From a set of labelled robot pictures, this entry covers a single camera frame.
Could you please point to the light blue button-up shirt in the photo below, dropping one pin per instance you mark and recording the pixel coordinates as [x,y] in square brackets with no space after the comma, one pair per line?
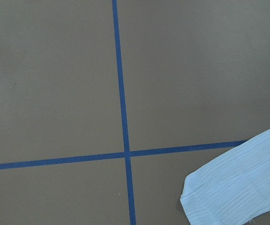
[233,188]

